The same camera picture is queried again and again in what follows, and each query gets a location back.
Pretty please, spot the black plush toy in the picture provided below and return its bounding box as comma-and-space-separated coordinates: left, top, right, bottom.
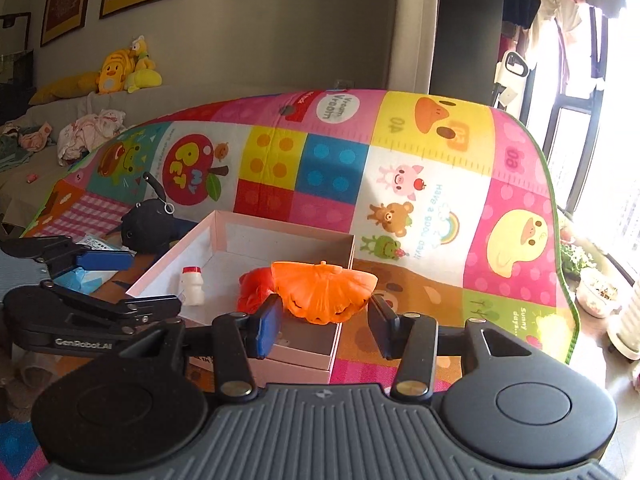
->
120, 171, 198, 257

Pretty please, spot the orange plastic pumpkin half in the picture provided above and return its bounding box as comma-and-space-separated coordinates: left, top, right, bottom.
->
271, 261, 378, 325

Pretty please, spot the pink white crumpled cloth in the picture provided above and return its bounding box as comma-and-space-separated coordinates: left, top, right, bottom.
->
56, 110, 126, 166

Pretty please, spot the colourful cartoon play mat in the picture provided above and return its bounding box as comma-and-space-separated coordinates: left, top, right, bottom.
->
0, 88, 582, 480

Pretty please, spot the small white bottle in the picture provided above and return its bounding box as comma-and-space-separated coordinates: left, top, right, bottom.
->
179, 266, 205, 307

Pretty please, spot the yellow plush tiger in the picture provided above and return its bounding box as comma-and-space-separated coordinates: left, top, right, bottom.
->
96, 49, 134, 94

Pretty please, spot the blue tissue pack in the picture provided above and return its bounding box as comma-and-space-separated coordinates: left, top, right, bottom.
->
53, 234, 119, 295

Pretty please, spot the pink cardboard box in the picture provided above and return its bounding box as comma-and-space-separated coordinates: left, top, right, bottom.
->
127, 211, 354, 386

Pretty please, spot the yellow plush duck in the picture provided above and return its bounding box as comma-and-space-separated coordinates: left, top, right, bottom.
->
125, 35, 163, 93

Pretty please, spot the red wooden doll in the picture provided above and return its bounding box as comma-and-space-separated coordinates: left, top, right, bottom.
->
236, 268, 276, 314

